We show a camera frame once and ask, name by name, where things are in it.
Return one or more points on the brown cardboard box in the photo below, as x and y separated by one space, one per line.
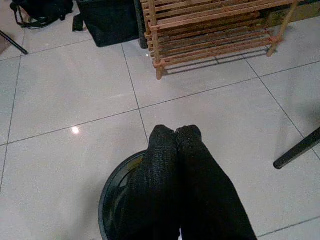
308 12

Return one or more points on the black fabric storage bag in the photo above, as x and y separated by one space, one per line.
112 22

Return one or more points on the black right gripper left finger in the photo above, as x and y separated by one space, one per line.
155 175

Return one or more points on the black backpack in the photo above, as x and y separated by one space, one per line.
40 10

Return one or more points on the black metal table leg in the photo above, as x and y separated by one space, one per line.
297 150

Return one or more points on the black tripod leg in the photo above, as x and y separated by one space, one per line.
15 43

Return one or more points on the wooden slatted shoe rack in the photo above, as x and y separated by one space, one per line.
160 26

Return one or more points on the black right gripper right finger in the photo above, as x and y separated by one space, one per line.
207 190

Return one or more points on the black upright post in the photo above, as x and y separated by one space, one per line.
143 30

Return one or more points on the round black rubbish bin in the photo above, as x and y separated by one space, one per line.
104 197

